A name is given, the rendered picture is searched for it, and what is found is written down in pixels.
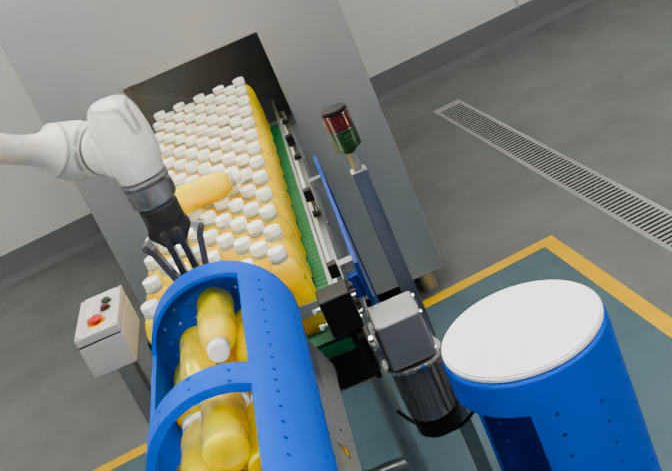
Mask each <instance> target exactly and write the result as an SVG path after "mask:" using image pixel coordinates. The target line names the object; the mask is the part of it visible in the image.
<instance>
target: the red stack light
mask: <svg viewBox="0 0 672 471"><path fill-rule="evenodd" d="M321 119H322V121H323V123H324V125H325V128H326V130H327V133H329V134H336V133H339V132H342V131H344V130H346V129H348V128H349V127H351V126H352V124H353V120H352V118H351V115H350V113H349V110H348V108H347V107H346V109H345V110H344V111H343V112H342V113H340V114H338V115H336V116H334V117H331V118H321Z"/></svg>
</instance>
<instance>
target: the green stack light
mask: <svg viewBox="0 0 672 471"><path fill-rule="evenodd" d="M328 135H329V137H330V140H331V142H332V144H333V147H334V149H335V151H336V152H337V153H345V152H348V151H351V150H353V149H355V148H356V147H358V146H359V145H360V143H361V139H360V137H359V134H358V132H357V130H356V127H355V125H354V123H353V124H352V126H351V127H349V128H348V129H346V130H344V131H342V132H339V133H336V134H329V133H328Z"/></svg>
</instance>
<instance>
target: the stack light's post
mask: <svg viewBox="0 0 672 471"><path fill-rule="evenodd" d="M350 172H351V175H352V177H353V180H354V182H355V184H356V187H357V189H358V191H359V194H360V196H361V198H362V201H363V203H364V205H365V208H366V210H367V212H368V215H369V217H370V220H371V222H372V224H373V227H374V229H375V231H376V234H377V236H378V238H379V241H380V243H381V245H382V248H383V250H384V252H385V255H386V257H387V259H388V262H389V264H390V267H391V269H392V271H393V274H394V276H395V278H396V281H397V283H398V285H399V288H400V290H401V292H402V293H404V292H406V291H410V292H411V294H414V296H415V298H416V301H417V302H418V305H419V307H420V309H421V310H422V313H423V315H424V317H425V320H426V322H427V325H428V327H429V329H430V332H431V334H432V336H433V337H436V338H437V335H436V333H435V330H434V328H433V326H432V323H431V321H430V318H429V316H428V314H427V311H426V309H425V307H424V304H423V302H422V299H421V297H420V295H419V292H418V290H417V287H416V285H415V283H414V280H413V278H412V275H411V273H410V271H409V268H408V266H407V263H406V261H405V259H404V256H403V254H402V251H401V249H400V247H399V244H398V242H397V240H396V237H395V235H394V232H393V230H392V228H391V225H390V223H389V220H388V218H387V216H386V213H385V211H384V208H383V206H382V204H381V201H380V199H379V196H378V194H377V192H376V189H375V187H374V184H373V182H372V180H371V177H370V175H369V173H368V170H367V168H366V166H365V165H364V164H363V165H362V169H361V170H359V171H356V172H354V171H353V169H351V170H350ZM437 339H438V338H437ZM457 400H458V399H457ZM458 402H459V400H458ZM459 404H460V407H461V409H462V411H463V419H462V421H463V420H464V419H465V418H466V417H467V416H468V415H469V412H468V409H467V408H466V407H464V406H463V405H462V404H461V403H460V402H459ZM462 421H461V422H462ZM459 429H460V431H461V434H462V436H463V438H464V441H465V443H466V445H467V448H468V450H469V452H470V455H471V457H472V459H473V462H474V464H475V466H476V469H477V471H493V469H492V467H491V464H490V462H489V460H488V457H487V455H486V452H485V450H484V448H483V445H482V443H481V441H480V438H479V436H478V433H477V431H476V429H475V426H474V424H473V421H472V419H471V418H470V419H469V420H468V422H467V423H465V424H464V425H463V426H462V427H460V428H459Z"/></svg>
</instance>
